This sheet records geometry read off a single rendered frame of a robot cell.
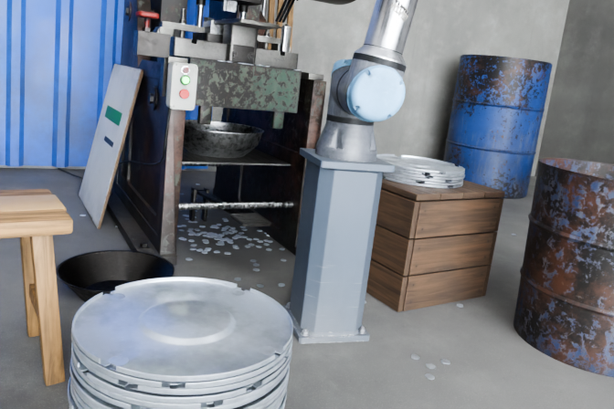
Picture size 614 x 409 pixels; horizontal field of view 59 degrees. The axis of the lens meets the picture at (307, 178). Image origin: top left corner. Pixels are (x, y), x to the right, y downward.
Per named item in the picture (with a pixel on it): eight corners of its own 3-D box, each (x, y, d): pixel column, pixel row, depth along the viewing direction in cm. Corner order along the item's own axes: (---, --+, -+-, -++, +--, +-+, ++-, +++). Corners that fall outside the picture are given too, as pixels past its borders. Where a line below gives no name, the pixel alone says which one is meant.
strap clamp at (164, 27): (205, 42, 190) (207, 11, 188) (156, 35, 182) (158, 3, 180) (199, 42, 195) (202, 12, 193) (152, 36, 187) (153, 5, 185)
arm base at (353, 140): (386, 163, 129) (392, 122, 127) (326, 160, 125) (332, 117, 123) (362, 152, 143) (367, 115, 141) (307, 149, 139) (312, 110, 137)
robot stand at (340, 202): (370, 340, 136) (396, 165, 128) (299, 343, 131) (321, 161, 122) (344, 309, 154) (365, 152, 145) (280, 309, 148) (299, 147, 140)
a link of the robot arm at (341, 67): (367, 116, 139) (375, 62, 136) (384, 121, 126) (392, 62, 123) (322, 111, 137) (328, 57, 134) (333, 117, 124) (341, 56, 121)
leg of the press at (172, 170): (177, 265, 172) (199, -33, 155) (141, 267, 167) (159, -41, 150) (123, 194, 251) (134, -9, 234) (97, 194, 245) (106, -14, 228)
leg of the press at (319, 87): (322, 255, 198) (355, -2, 181) (295, 256, 193) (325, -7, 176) (233, 194, 277) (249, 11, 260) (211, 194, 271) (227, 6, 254)
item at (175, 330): (325, 316, 81) (325, 310, 81) (212, 414, 56) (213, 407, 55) (172, 267, 93) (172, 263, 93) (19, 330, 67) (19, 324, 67)
